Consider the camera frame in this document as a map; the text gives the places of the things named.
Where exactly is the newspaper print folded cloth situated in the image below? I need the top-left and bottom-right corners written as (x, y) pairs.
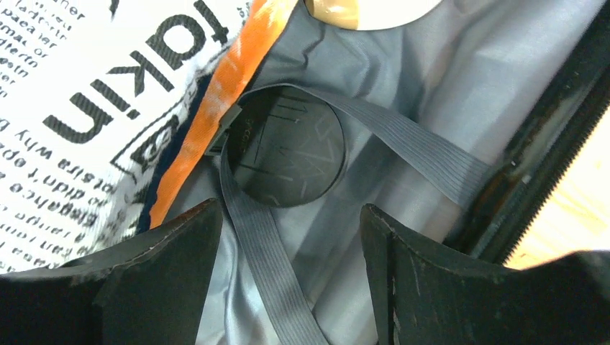
top-left (1, 1), bottom-right (250, 274)

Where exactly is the orange folded garment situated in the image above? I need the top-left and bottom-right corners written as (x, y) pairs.
top-left (149, 1), bottom-right (297, 228)

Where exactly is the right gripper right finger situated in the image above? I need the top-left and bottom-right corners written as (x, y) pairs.
top-left (360, 204), bottom-right (609, 344)

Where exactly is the black round cosmetic jar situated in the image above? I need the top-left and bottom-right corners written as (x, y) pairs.
top-left (227, 86), bottom-right (346, 208)

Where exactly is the white oval cosmetic case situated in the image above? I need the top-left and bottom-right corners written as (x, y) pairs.
top-left (304, 0), bottom-right (440, 31)

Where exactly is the space astronaut hardshell suitcase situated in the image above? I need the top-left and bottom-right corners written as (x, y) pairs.
top-left (171, 1), bottom-right (609, 344)

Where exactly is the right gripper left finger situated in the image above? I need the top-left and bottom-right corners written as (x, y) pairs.
top-left (1, 199), bottom-right (223, 344)

